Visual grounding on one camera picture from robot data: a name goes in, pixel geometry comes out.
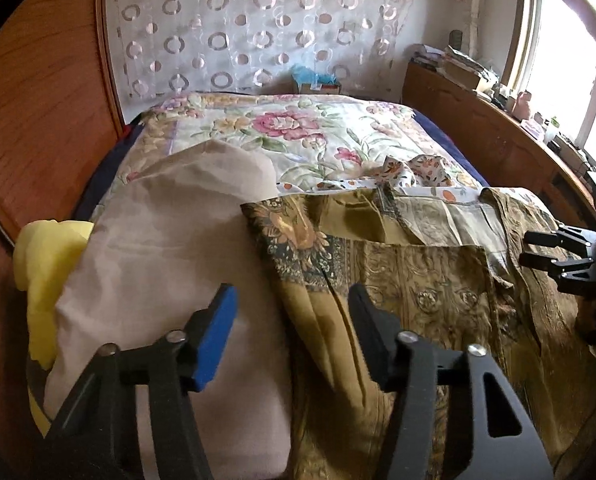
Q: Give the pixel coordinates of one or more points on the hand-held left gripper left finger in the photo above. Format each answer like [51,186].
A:
[215,340]

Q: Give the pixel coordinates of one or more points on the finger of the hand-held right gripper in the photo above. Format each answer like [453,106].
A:
[572,272]
[567,240]

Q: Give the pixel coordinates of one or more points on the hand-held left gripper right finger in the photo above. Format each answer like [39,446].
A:
[372,332]

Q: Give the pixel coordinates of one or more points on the gold patterned garment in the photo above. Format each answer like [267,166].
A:
[417,280]

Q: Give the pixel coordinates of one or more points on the beige cloth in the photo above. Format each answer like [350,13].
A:
[168,240]

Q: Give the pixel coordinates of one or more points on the row of small bottles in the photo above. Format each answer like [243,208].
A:
[552,135]

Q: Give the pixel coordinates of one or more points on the pink figurine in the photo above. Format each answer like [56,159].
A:
[522,104]

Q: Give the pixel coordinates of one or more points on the wooden cabinet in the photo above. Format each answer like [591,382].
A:
[477,130]

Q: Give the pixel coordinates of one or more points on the window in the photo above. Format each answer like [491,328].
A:
[562,60]

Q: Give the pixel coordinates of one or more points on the yellow cloth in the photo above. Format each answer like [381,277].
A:
[43,270]

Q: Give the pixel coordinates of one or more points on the navy blanket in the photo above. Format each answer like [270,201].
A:
[105,175]

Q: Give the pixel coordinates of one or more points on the pile of books and papers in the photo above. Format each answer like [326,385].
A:
[457,67]

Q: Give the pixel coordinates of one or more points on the floral quilt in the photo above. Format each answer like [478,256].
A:
[288,125]

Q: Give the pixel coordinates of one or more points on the white lace window curtain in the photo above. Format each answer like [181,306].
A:
[477,5]

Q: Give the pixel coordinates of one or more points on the cardboard box with blue tissue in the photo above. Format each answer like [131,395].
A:
[319,87]

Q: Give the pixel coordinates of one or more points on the wooden wardrobe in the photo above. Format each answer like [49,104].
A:
[43,110]

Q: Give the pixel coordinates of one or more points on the white circle-pattern curtain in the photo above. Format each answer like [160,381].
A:
[258,35]

